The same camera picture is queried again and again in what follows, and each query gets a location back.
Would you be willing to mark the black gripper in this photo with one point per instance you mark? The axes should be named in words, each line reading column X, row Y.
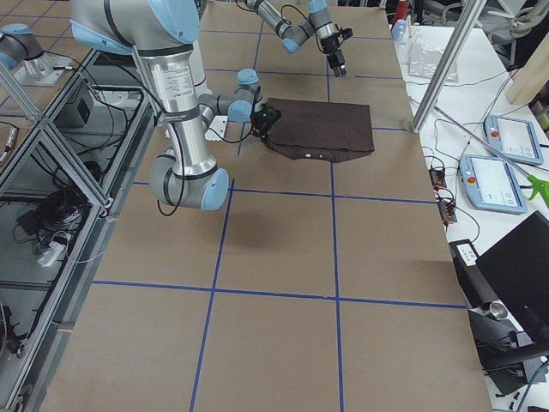
column 262, row 123
column 333, row 52

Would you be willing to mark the dark brown t-shirt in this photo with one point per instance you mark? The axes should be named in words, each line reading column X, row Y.
column 325, row 131

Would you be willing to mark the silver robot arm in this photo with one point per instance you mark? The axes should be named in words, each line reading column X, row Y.
column 161, row 36
column 294, row 28

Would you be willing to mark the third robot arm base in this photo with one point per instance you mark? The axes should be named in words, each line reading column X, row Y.
column 19, row 46

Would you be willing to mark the near blue teach pendant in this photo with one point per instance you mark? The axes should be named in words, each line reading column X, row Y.
column 491, row 185

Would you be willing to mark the blue teach pendant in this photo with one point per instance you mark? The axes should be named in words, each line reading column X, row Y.
column 515, row 138
column 491, row 185

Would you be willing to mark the far blue teach pendant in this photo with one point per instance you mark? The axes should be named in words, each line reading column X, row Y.
column 515, row 138

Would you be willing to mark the green grabber tool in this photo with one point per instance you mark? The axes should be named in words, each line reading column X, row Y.
column 539, row 186

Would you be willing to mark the black monitor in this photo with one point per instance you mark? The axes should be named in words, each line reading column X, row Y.
column 516, row 268

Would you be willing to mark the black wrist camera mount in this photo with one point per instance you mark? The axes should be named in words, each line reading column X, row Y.
column 344, row 33
column 269, row 116

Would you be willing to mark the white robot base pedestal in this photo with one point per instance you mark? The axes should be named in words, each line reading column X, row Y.
column 217, row 129

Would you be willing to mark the aluminium frame post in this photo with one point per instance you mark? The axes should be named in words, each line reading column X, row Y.
column 457, row 40

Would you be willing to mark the aluminium frame cabinet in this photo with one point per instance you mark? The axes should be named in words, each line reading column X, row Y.
column 69, row 156

